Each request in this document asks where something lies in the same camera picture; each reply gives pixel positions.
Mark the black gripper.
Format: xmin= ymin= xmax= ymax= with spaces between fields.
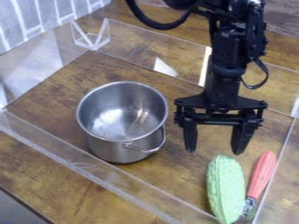
xmin=173 ymin=73 xmax=266 ymax=155

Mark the green bumpy toy vegetable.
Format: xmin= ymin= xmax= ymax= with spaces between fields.
xmin=206 ymin=155 xmax=245 ymax=224

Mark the silver metal pot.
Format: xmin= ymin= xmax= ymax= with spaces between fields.
xmin=76 ymin=81 xmax=168 ymax=164

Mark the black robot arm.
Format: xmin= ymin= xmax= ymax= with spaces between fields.
xmin=162 ymin=0 xmax=266 ymax=155

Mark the red handled metal spoon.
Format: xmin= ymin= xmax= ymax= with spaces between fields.
xmin=241 ymin=150 xmax=276 ymax=221

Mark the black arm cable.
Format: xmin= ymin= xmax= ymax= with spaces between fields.
xmin=125 ymin=0 xmax=192 ymax=31

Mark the clear acrylic triangle bracket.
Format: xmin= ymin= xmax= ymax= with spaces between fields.
xmin=69 ymin=18 xmax=110 ymax=51

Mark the clear acrylic enclosure wall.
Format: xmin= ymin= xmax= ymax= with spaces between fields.
xmin=0 ymin=17 xmax=299 ymax=224

